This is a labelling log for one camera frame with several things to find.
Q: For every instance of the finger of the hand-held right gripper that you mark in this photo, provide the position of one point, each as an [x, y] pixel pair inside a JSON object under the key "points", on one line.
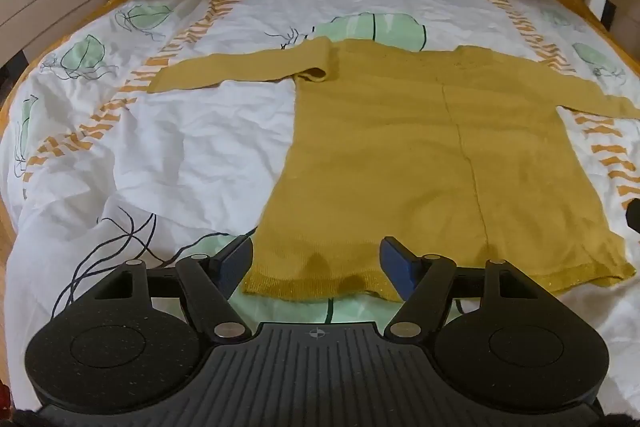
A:
{"points": [[635, 216]]}

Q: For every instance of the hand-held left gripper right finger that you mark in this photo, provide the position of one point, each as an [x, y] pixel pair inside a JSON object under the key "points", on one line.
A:
{"points": [[396, 266]]}

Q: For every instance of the yellow knit sweater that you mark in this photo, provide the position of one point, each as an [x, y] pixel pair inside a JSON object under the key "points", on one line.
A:
{"points": [[400, 157]]}

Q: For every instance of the white leaf-print duvet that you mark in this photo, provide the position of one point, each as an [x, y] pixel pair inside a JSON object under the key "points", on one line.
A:
{"points": [[200, 147]]}

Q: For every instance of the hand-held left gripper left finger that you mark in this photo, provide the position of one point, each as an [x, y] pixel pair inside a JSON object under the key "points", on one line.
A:
{"points": [[239, 263]]}

